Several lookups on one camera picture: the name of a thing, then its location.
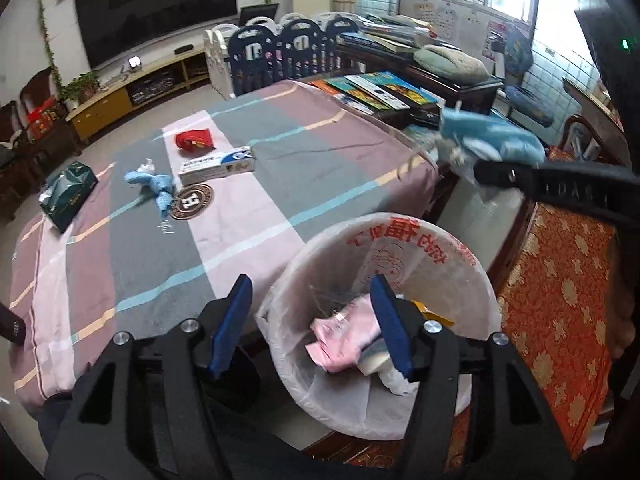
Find red snack wrapper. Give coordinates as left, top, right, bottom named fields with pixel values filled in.
left=175, top=129, right=214, bottom=154

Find row of wall charts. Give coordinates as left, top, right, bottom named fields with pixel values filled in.
left=412, top=0, right=484, bottom=42

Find green vine garland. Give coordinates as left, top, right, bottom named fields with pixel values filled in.
left=37, top=0, right=64, bottom=92

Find potted green plant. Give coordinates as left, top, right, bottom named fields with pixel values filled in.
left=60, top=71, right=101, bottom=111

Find black laptop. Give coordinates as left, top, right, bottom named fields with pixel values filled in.
left=238, top=3, right=280, bottom=28

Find dark green tissue pack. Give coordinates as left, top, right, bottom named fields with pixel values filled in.
left=40, top=161, right=100, bottom=234

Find red gift box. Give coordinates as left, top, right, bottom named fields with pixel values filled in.
left=26, top=97, right=64, bottom=141

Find round bin with white liner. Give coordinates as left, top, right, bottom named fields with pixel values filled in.
left=255, top=212, right=503, bottom=442

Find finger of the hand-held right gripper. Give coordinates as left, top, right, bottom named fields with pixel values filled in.
left=472, top=159, right=640, bottom=224

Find stack of books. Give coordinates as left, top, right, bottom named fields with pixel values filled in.
left=336, top=12, right=437, bottom=57

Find pink wrapper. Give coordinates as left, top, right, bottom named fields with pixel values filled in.
left=306, top=294, right=387, bottom=374

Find white playpen fence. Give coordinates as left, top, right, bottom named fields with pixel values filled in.
left=202, top=10, right=352, bottom=100

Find dark wooden side table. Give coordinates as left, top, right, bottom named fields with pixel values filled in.
left=335, top=42, right=506, bottom=117

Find wooden television cabinet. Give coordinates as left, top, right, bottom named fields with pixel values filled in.
left=66, top=45, right=212, bottom=144

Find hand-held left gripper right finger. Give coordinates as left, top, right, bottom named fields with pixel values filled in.
left=369, top=274, right=574, bottom=480

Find grey green cushion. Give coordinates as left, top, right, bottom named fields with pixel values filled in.
left=412, top=44, right=490, bottom=81

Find black thermos bottle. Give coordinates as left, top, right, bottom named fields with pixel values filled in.
left=0, top=305, right=25, bottom=347

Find wooden sofa with orange cushion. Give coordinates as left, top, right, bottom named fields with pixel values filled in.
left=300, top=115, right=640, bottom=463

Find blue face mask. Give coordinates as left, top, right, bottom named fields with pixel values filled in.
left=439, top=107, right=547, bottom=166
left=124, top=159, right=176, bottom=221

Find white toothpaste box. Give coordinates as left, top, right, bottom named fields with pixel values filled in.
left=177, top=145, right=256, bottom=187

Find white remote control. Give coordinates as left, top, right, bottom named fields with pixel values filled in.
left=345, top=75, right=409, bottom=110

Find plaid pink grey blanket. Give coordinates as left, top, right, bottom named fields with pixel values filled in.
left=9, top=79, right=442, bottom=409

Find dark wooden chair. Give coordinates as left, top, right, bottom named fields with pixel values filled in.
left=20, top=66, right=82, bottom=161
left=0, top=100, right=32, bottom=221

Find person's right hand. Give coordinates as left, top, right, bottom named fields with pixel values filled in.
left=611, top=305, right=637, bottom=362

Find round brown coaster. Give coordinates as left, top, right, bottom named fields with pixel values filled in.
left=169, top=183, right=215, bottom=221

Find white plastic bag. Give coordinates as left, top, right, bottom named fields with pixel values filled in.
left=357, top=342, right=422, bottom=397

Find large black television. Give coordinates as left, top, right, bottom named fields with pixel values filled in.
left=74, top=0, right=239, bottom=69

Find colourful picture books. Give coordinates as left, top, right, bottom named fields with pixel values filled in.
left=310, top=71, right=442, bottom=114

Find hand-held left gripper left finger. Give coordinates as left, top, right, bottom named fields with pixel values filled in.
left=44, top=274, right=255, bottom=480

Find blue children's chair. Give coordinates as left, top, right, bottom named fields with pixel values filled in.
left=502, top=25, right=557, bottom=129

